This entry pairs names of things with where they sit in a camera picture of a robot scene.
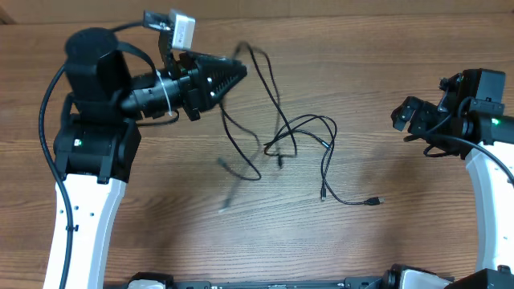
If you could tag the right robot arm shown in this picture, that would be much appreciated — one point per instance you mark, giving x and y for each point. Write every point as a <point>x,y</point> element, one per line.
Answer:
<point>468,122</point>

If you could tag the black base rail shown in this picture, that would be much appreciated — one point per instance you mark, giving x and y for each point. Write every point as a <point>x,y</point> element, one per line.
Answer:
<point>281,284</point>

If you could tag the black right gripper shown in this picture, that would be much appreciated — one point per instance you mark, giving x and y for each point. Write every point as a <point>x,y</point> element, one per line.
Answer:
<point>422,111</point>

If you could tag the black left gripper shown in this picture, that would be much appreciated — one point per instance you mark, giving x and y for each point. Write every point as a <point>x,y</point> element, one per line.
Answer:
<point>193,75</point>

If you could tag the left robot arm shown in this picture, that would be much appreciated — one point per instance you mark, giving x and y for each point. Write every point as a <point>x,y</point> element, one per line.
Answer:
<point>92,154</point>

